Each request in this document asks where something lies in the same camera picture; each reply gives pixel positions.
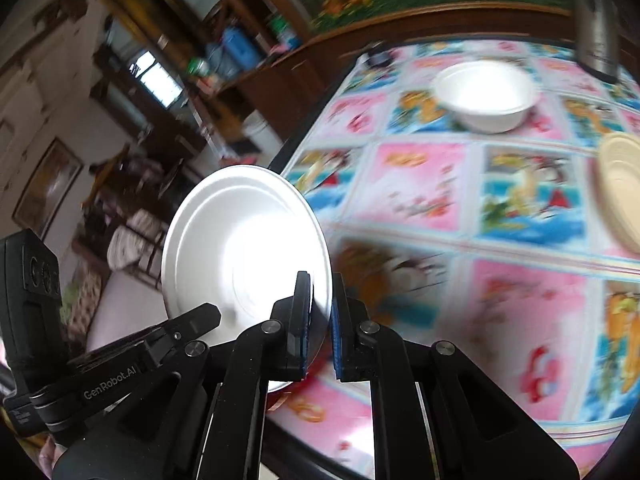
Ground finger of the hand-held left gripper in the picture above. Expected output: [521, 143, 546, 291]
[52, 271, 313, 480]
[330, 272, 581, 480]

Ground small white bowl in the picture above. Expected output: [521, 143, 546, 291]
[161, 166, 333, 393]

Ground large white bowl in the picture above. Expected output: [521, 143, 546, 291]
[431, 60, 542, 135]

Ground large beige bowl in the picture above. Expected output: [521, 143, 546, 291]
[592, 132, 640, 256]

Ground patterned chair cushion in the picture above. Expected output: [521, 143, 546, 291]
[112, 210, 168, 271]

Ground wooden chair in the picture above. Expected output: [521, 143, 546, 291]
[82, 157, 171, 291]

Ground printed cartoon tablecloth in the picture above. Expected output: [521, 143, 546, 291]
[265, 42, 640, 480]

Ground white plastic bucket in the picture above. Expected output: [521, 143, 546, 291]
[242, 112, 278, 153]

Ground window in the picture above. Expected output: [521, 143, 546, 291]
[131, 50, 183, 108]

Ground light blue thermos flask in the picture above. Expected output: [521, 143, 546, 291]
[205, 42, 233, 78]

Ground small black round device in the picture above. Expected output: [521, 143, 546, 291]
[362, 42, 393, 68]

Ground green and white packet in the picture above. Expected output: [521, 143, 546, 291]
[267, 15, 296, 48]

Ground stainless steel thermos kettle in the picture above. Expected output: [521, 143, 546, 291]
[570, 0, 623, 83]

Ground framed wall picture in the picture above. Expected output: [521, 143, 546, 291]
[11, 137, 85, 241]

